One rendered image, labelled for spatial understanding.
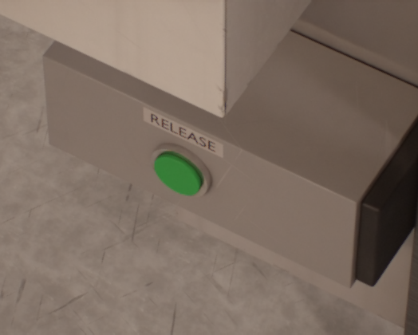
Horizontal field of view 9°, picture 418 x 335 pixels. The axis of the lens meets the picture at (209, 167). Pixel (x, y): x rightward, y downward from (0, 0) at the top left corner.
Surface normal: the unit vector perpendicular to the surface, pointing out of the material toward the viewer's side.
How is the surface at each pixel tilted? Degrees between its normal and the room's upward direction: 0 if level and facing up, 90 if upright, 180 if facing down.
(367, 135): 0
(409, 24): 90
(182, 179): 90
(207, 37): 90
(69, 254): 0
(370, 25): 90
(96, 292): 0
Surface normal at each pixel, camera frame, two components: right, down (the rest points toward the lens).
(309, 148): 0.00, -0.60
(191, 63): -0.51, 0.69
